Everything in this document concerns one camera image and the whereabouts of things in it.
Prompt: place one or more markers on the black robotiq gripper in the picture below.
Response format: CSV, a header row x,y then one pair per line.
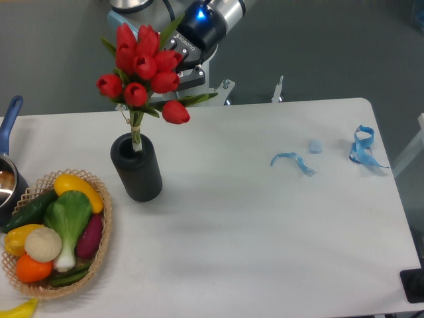
x,y
200,30

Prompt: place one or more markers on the red tulip bouquet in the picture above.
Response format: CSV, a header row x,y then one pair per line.
x,y
144,68

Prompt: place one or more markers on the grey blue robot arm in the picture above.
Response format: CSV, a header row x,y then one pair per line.
x,y
165,16

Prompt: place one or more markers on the dark grey ribbed vase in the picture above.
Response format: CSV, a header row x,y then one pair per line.
x,y
138,171

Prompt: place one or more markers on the small blue cap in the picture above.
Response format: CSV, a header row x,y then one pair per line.
x,y
315,146

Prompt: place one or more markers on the blue ribbon strip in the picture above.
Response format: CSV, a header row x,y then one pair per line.
x,y
299,161

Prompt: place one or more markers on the woven wicker basket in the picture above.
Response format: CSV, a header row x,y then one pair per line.
x,y
43,290

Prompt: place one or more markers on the green bok choy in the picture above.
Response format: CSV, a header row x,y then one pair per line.
x,y
69,217

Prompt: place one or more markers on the blue ribbon knot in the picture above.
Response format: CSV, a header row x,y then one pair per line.
x,y
360,152

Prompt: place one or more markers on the purple sweet potato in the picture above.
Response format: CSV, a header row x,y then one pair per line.
x,y
89,241

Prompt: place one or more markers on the green cucumber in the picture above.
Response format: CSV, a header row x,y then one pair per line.
x,y
31,213

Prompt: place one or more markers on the white garlic bulb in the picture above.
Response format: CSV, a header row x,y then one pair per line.
x,y
43,244

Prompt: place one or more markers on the green pea pods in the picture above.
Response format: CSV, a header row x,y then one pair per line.
x,y
72,276

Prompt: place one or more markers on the yellow bell pepper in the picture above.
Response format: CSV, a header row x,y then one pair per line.
x,y
15,239

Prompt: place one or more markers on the orange tangerine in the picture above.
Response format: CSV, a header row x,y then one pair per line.
x,y
29,270

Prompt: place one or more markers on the yellow banana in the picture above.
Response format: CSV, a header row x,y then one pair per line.
x,y
24,310

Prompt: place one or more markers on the black device at edge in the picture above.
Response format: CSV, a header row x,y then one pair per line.
x,y
412,282

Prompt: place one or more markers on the white table frame bracket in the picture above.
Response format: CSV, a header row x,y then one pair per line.
x,y
226,97

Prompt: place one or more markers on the blue handled saucepan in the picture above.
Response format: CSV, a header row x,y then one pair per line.
x,y
13,184

